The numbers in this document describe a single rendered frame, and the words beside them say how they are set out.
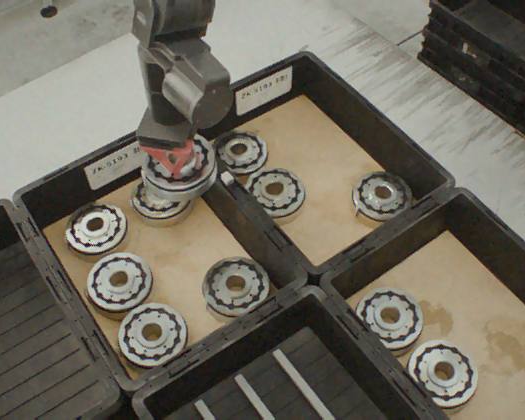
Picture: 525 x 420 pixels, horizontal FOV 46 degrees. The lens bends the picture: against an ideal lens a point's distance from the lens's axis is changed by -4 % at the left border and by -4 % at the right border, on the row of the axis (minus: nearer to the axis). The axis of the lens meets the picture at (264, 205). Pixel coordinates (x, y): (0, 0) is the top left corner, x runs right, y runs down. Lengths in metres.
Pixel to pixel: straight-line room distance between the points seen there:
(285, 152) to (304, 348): 0.38
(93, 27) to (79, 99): 1.42
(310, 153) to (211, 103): 0.49
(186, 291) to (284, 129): 0.38
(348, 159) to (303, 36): 0.54
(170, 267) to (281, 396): 0.28
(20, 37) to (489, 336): 2.42
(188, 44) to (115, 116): 0.75
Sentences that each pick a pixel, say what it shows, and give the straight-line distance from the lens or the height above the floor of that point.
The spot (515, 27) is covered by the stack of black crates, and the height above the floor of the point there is 0.49.
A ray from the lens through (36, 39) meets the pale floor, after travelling 2.92.
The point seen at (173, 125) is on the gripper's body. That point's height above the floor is 1.13.
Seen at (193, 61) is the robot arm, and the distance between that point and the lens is 0.69.
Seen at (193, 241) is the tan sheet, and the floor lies 0.83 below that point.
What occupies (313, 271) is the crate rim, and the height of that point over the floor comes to 0.93.
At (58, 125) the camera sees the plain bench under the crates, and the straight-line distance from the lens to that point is 1.46.
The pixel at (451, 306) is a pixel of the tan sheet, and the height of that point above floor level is 0.83.
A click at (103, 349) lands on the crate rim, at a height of 0.93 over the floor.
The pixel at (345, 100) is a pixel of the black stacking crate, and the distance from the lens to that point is 1.16.
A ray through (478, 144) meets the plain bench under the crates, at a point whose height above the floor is 0.70.
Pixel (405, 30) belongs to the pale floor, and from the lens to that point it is 2.85.
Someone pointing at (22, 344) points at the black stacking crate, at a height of 0.83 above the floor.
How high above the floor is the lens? 1.70
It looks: 53 degrees down
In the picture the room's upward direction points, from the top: straight up
